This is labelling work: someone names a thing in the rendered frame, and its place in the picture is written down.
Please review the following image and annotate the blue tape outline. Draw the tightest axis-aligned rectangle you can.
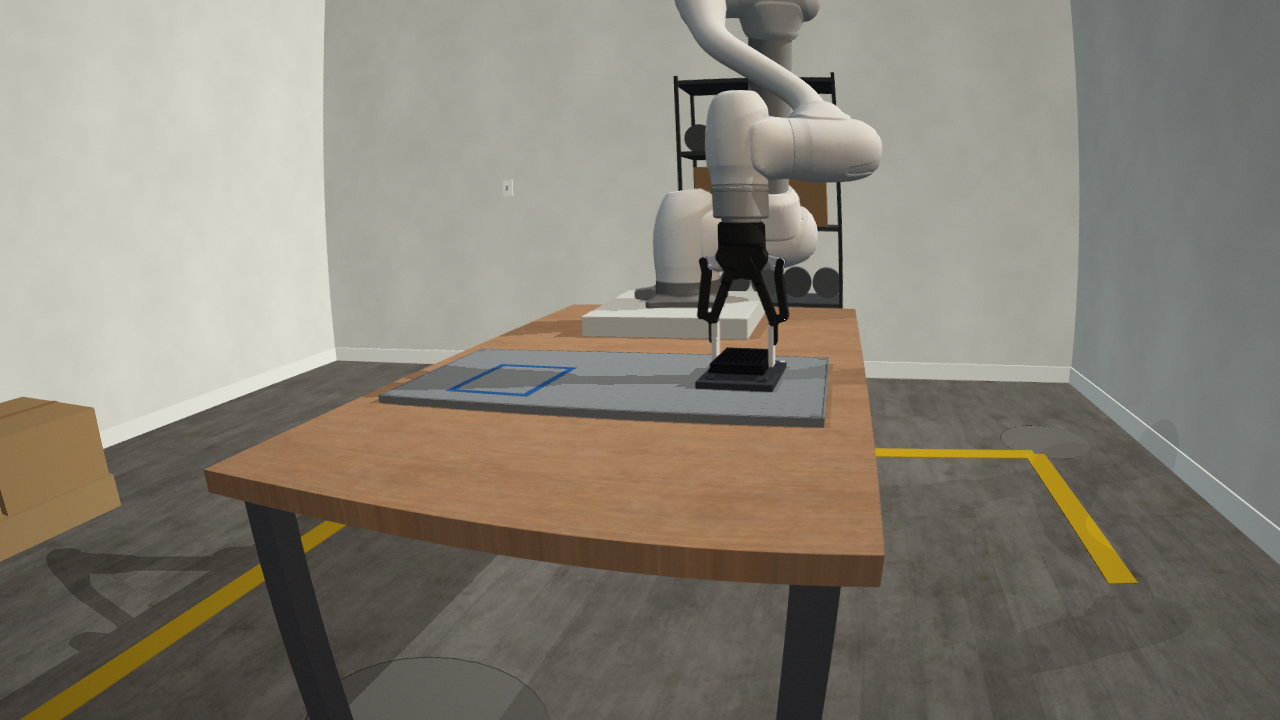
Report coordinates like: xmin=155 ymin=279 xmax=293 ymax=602
xmin=445 ymin=364 xmax=577 ymax=397

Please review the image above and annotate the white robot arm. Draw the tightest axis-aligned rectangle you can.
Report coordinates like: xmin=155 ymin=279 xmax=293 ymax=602
xmin=634 ymin=0 xmax=882 ymax=307

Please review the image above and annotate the black well plate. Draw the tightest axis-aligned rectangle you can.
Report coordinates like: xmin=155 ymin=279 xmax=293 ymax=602
xmin=709 ymin=347 xmax=769 ymax=375

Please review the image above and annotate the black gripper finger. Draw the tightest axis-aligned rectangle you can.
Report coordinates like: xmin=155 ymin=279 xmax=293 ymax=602
xmin=698 ymin=255 xmax=737 ymax=361
xmin=744 ymin=256 xmax=788 ymax=366

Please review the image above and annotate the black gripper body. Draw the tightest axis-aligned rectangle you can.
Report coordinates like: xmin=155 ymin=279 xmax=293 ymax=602
xmin=716 ymin=222 xmax=769 ymax=281

